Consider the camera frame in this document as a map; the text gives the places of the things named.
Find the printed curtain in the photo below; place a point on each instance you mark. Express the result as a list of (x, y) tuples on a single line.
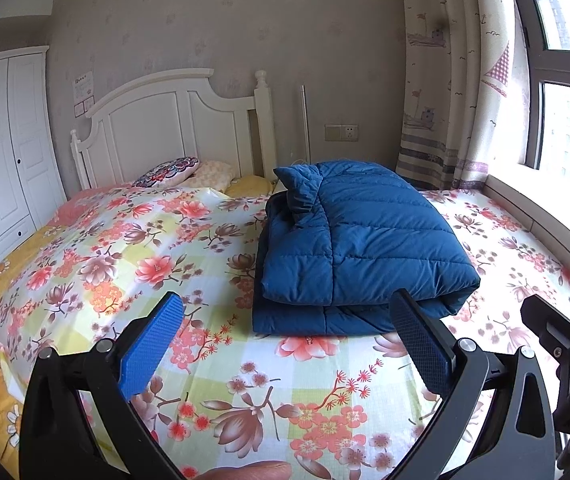
[(460, 85)]

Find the white bed headboard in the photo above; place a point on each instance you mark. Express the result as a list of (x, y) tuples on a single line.
[(155, 130)]

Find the floral quilt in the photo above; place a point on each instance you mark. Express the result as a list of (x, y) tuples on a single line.
[(215, 270)]

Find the wall paper notice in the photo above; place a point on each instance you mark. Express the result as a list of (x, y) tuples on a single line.
[(84, 87)]

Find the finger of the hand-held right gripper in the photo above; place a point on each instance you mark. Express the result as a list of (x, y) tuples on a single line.
[(555, 320)]

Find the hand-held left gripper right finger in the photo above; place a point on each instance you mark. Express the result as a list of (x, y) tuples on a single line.
[(417, 332)]

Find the yellow pillow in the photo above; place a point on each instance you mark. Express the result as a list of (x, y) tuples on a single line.
[(250, 185)]

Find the window sill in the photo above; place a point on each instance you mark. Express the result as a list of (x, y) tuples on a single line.
[(555, 215)]

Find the white wardrobe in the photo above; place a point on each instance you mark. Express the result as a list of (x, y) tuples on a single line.
[(0, 160)]

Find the cream pillow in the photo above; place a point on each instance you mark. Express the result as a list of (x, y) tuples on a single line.
[(212, 174)]

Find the blue quilted jacket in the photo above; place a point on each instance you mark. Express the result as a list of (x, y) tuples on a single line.
[(375, 250)]

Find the person's left hand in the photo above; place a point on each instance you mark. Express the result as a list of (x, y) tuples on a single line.
[(245, 472)]

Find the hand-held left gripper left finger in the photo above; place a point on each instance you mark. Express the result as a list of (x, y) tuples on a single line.
[(152, 345)]

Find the wall switch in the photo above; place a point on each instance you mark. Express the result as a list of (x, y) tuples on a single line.
[(85, 109)]

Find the wall socket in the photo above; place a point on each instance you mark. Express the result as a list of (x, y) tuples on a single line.
[(342, 132)]

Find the patterned pillow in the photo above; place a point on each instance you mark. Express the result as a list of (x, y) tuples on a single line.
[(165, 172)]

